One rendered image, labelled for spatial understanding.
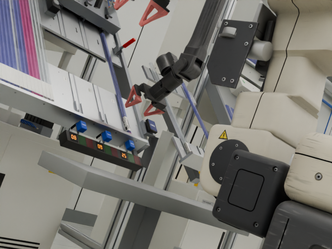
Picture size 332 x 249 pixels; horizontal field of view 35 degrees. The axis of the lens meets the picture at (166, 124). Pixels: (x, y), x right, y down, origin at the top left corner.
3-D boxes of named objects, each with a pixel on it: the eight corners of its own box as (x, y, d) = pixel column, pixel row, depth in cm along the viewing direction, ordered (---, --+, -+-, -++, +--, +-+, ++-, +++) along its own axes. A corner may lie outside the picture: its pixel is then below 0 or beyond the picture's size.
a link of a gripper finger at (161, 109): (132, 103, 184) (151, 88, 180) (145, 109, 189) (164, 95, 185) (137, 118, 180) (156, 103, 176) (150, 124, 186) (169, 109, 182)
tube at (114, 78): (129, 137, 182) (132, 135, 181) (127, 136, 181) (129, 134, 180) (102, 35, 210) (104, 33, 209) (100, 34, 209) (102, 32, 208)
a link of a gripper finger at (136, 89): (118, 97, 179) (137, 80, 175) (132, 103, 184) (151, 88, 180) (122, 111, 175) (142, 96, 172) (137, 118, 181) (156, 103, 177)
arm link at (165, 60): (186, 62, 167) (201, 72, 173) (176, 37, 173) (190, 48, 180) (159, 84, 171) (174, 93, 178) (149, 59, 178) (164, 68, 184)
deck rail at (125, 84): (137, 154, 190) (149, 145, 187) (134, 153, 188) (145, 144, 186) (102, 20, 229) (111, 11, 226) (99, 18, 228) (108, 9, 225)
